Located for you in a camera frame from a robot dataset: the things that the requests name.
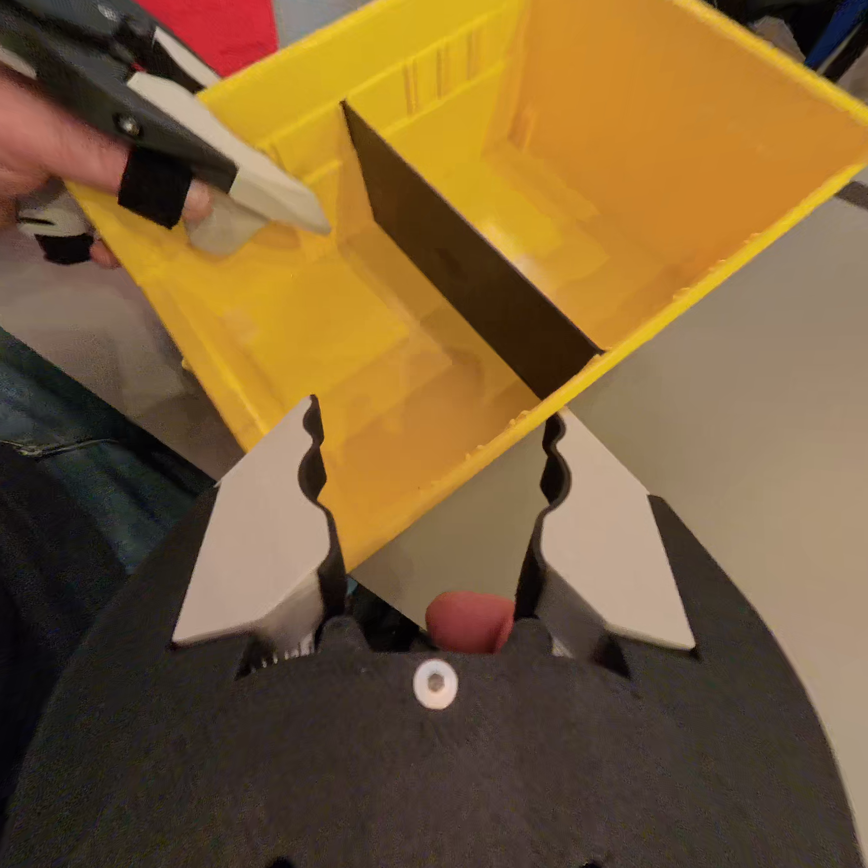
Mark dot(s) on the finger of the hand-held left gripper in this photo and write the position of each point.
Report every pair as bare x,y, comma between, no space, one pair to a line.
224,231
265,190

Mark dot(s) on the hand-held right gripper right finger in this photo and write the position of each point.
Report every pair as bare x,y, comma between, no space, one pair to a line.
610,556

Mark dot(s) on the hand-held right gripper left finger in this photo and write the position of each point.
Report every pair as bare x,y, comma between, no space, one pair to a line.
258,556

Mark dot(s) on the red plastic bin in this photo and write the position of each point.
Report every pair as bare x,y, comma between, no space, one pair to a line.
217,27

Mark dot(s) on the yellow plastic bin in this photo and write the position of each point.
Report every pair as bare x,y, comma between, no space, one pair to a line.
678,163

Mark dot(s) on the person's jeans leg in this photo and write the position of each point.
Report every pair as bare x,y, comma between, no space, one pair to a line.
82,434

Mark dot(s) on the black bin divider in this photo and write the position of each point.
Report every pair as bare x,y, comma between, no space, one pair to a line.
475,271

